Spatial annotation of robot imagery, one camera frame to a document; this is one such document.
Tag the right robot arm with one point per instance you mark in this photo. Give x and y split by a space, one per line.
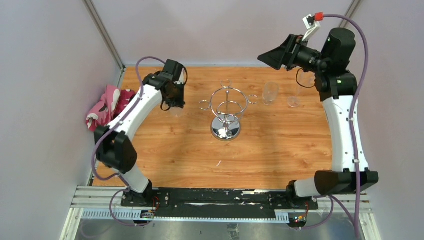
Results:
337 86

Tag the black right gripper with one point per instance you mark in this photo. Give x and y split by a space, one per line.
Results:
286 53

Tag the pink camouflage cloth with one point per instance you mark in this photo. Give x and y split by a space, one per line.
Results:
111 104

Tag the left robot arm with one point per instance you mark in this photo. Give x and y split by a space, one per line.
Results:
113 141

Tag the chrome wine glass rack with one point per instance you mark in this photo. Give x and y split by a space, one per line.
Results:
228 105

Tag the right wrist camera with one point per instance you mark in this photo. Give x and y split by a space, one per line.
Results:
312 25

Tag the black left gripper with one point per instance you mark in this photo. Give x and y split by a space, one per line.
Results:
179 102

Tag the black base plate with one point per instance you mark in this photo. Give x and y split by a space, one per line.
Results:
215 203

